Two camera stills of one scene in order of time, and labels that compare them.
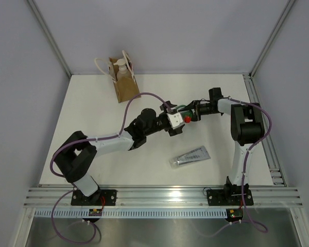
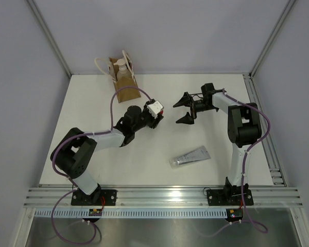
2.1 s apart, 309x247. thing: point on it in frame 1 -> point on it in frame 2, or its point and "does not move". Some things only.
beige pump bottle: x=122 y=72 does not move
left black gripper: x=165 y=107 -> x=154 y=122
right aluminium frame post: x=290 y=3 does not move
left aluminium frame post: x=50 y=36 does not move
